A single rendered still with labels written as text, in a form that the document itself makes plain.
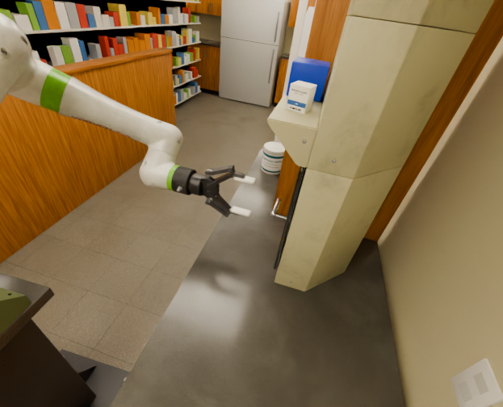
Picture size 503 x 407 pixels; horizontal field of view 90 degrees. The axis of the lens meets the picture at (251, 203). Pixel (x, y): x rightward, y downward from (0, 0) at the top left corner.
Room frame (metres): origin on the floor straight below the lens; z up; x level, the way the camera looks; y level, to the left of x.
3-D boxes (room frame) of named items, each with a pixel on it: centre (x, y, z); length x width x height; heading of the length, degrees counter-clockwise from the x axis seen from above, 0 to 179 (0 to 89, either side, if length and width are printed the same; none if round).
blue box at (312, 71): (0.81, -0.11, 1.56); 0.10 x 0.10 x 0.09; 79
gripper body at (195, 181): (0.71, 0.16, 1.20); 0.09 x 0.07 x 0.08; 79
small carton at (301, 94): (0.67, -0.09, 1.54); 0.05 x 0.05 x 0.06; 65
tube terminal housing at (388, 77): (0.68, -0.27, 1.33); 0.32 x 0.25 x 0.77; 169
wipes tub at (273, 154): (1.34, -0.09, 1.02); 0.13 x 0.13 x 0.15
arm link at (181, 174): (0.72, 0.24, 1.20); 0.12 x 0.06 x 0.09; 169
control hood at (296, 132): (0.71, -0.09, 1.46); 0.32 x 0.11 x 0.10; 169
